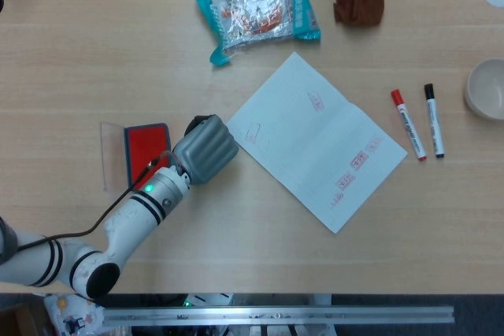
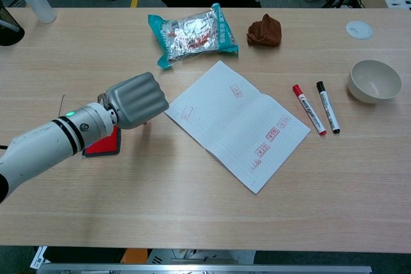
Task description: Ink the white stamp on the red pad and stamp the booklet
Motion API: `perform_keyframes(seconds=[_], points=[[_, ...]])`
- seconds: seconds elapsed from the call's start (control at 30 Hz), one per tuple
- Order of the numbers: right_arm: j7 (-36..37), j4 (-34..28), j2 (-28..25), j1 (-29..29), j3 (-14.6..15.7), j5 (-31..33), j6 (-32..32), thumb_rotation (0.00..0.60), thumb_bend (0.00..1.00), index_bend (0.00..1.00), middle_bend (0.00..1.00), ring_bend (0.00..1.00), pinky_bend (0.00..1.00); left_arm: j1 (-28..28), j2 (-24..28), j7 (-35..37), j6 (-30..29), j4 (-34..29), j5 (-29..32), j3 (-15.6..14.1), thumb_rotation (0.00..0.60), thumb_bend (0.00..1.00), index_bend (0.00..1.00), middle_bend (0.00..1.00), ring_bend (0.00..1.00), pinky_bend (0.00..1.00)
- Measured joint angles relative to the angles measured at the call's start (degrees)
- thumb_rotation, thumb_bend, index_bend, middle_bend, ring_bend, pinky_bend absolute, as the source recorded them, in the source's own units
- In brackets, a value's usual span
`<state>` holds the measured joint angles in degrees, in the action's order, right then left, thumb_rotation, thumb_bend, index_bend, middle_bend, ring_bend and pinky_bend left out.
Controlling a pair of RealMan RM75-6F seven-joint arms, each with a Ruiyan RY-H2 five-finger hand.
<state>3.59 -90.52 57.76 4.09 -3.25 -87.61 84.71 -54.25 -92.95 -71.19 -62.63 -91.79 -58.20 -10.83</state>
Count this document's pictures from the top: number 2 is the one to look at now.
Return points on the clear ink pad lid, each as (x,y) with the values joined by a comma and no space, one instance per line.
(77,102)

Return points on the black whiteboard marker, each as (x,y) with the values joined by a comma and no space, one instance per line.
(328,108)

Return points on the open lined notebook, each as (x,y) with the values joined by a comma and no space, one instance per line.
(231,120)

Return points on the white barcode label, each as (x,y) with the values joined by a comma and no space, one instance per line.
(38,256)

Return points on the aluminium rail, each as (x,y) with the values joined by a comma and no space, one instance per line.
(205,269)

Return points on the red whiteboard marker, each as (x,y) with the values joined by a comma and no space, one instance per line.
(308,108)

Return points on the red ink pad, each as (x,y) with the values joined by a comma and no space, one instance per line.
(102,147)

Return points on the brown crumpled cloth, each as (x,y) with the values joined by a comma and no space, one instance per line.
(265,31)

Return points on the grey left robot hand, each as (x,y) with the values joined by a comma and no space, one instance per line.
(138,100)

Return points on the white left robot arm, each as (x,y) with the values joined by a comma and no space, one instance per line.
(48,145)

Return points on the white robot chassis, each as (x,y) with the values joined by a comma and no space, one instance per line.
(199,255)

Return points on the orange object under table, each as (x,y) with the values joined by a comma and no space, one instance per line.
(136,255)

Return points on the teal and foil snack bag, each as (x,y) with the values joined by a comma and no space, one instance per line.
(192,35)

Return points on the black mesh holder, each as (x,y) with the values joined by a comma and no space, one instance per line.
(9,31)

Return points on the cream bowl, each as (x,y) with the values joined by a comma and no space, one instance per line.
(374,83)

